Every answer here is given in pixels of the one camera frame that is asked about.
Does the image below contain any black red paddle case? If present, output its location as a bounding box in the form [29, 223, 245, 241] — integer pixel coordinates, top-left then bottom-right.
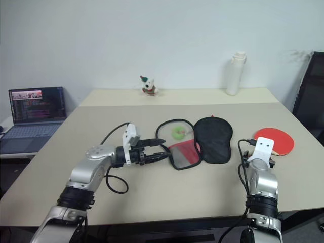
[155, 115, 234, 171]

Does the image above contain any black table underframe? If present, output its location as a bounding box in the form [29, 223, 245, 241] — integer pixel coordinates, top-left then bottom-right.
[86, 217, 254, 243]

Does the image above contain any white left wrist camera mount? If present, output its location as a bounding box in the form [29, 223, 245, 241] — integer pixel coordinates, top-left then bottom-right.
[122, 123, 140, 150]

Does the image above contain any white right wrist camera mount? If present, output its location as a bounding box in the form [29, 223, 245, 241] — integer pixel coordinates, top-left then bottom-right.
[247, 136, 275, 163]

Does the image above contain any white side desk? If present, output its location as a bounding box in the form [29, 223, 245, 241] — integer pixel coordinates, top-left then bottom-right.
[0, 151, 39, 160]

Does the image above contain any black office chair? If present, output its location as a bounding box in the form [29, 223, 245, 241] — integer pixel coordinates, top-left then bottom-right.
[292, 51, 324, 147]

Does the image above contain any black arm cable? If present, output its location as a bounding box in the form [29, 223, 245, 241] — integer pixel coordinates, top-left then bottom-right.
[218, 138, 257, 243]
[100, 122, 130, 195]

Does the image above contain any red table tennis paddle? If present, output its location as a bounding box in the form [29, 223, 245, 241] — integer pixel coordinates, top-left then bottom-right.
[253, 127, 296, 156]

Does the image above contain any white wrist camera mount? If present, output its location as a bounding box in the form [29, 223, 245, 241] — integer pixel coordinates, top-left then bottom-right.
[122, 123, 140, 150]
[247, 136, 275, 163]

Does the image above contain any white plush dog toy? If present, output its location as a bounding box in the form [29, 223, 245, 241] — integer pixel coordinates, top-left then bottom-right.
[138, 74, 160, 97]

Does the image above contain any blue open laptop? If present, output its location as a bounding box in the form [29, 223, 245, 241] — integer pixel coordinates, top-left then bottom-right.
[0, 86, 68, 155]

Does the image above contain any white water bottle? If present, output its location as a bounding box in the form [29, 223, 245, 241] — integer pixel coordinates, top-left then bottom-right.
[225, 51, 248, 96]

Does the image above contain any green fluffy ring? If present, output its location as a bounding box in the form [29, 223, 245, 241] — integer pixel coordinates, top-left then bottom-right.
[172, 126, 187, 140]

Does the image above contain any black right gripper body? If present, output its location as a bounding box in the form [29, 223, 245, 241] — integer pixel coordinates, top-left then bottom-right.
[242, 150, 277, 169]

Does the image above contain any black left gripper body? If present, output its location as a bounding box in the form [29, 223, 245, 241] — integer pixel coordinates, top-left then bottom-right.
[130, 138, 150, 166]

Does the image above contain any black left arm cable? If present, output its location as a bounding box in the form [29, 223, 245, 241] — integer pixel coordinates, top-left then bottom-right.
[100, 122, 130, 195]

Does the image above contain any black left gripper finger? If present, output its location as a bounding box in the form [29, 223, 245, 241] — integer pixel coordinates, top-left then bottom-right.
[145, 138, 167, 148]
[146, 152, 170, 163]

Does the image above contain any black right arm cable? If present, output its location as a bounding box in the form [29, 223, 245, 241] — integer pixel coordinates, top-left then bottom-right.
[218, 138, 257, 243]

